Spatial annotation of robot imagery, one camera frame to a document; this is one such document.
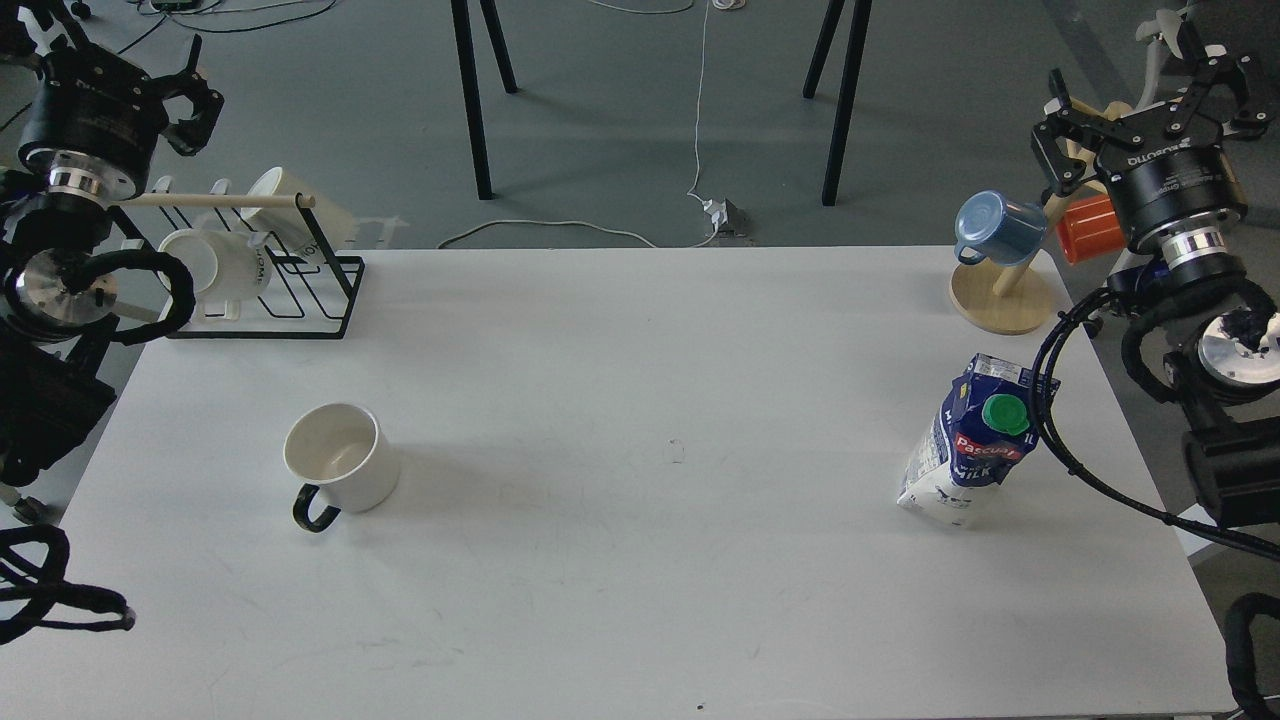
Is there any blue white milk carton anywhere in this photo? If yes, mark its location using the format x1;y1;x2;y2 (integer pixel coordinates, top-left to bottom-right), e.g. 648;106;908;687
896;354;1059;527

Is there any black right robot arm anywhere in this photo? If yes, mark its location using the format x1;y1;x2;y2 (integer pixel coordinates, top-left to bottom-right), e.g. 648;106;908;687
1032;10;1277;528

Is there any black table leg left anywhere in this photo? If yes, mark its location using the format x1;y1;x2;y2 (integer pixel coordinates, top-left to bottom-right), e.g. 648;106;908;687
449;1;518;201

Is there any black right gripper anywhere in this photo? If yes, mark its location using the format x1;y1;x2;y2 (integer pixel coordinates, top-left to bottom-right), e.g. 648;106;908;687
1030;20;1276;255

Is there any white mug lying in rack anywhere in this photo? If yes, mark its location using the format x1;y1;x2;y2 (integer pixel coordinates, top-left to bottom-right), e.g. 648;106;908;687
159;228;275;322

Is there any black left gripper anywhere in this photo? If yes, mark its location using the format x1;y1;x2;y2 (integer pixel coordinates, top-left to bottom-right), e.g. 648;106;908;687
1;1;225;200

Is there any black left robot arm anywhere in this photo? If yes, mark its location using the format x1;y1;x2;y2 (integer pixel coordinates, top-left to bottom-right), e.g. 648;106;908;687
3;1;224;524

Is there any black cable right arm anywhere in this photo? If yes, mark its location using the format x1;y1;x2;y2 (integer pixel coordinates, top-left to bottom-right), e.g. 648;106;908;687
1028;290;1280;561

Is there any white cable on floor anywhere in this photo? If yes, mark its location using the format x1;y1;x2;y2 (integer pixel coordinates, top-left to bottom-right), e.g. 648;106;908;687
436;0;746;251

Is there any black wire dish rack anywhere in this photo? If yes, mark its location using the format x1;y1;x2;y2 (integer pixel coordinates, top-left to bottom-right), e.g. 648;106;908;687
110;176;366;340

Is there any white mug black handle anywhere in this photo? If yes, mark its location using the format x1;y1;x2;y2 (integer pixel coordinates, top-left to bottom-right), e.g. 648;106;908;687
282;404;402;533

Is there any wooden mug tree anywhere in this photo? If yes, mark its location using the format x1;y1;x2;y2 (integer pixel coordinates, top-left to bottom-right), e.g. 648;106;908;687
948;140;1106;334

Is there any white power adapter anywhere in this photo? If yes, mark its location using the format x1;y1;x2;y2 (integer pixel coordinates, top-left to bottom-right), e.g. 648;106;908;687
701;199;751;241

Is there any black table leg right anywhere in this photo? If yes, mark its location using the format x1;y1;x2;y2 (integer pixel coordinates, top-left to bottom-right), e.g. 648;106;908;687
803;1;874;208

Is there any black table leg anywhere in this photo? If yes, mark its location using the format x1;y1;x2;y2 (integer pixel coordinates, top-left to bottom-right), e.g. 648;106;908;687
449;1;518;201
803;1;874;208

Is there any cream cup on rack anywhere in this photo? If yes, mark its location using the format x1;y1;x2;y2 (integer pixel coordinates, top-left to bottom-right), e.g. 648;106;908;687
239;167;356;265

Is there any blue mug on tree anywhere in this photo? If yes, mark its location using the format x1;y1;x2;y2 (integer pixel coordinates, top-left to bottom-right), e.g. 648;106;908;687
954;190;1048;266

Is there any black cable bundle left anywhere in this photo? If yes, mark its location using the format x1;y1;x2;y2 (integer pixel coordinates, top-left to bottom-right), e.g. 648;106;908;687
0;524;136;646

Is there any orange mug on tree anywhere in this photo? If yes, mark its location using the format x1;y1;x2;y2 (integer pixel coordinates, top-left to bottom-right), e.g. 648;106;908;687
1055;193;1126;265

